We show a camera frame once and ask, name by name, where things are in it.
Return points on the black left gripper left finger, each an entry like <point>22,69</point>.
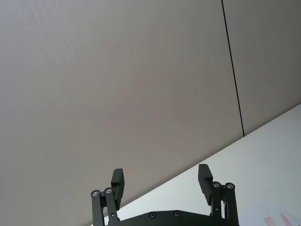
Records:
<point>116,186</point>

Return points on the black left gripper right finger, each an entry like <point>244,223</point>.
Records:
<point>205,186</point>

